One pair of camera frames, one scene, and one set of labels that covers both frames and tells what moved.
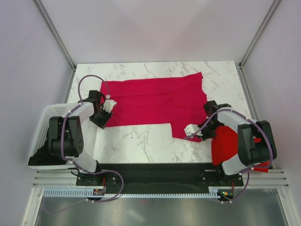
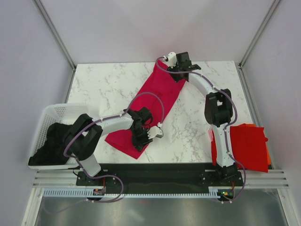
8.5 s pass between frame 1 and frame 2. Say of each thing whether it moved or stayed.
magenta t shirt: moved
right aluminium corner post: stayed
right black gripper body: moved
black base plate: stayed
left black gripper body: moved
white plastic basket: stayed
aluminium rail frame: stayed
